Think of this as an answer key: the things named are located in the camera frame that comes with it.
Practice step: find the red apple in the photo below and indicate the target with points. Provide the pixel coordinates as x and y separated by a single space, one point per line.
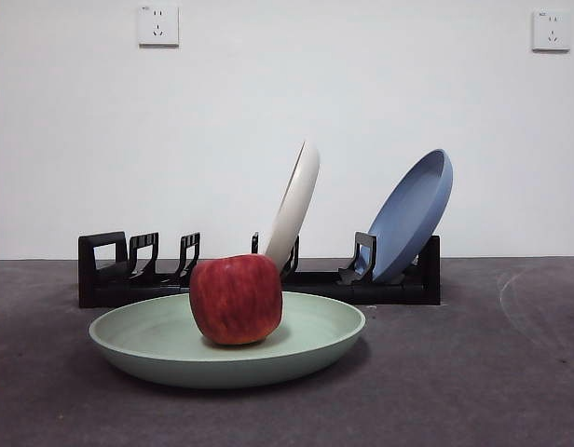
236 298

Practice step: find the pale green round plate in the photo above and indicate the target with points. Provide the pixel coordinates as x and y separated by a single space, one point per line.
152 335

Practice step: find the cream white round plate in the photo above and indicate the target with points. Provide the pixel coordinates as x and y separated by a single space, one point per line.
298 200

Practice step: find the blue round plate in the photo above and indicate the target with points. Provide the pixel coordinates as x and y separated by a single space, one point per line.
408 219

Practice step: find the black plastic plate rack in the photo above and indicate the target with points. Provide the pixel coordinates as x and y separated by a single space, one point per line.
389 293

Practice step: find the white wall socket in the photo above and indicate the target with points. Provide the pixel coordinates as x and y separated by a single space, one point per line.
551 31
159 25

